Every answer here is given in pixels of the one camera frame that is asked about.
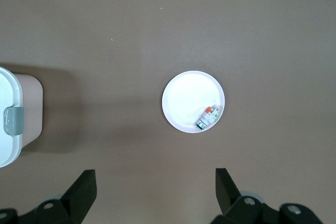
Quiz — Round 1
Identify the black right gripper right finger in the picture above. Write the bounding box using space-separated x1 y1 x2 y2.
209 167 323 224

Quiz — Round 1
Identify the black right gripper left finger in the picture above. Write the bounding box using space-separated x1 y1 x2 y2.
0 169 97 224

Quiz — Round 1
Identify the white orange circuit breaker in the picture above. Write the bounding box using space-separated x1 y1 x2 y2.
196 106 221 131

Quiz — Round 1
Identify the white lidded pink container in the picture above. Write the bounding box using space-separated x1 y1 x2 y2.
0 66 44 168

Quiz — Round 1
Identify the pink round plate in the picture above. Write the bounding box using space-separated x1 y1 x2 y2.
161 70 226 133

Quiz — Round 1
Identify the brown table mat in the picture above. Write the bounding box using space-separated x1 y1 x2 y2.
0 0 336 224

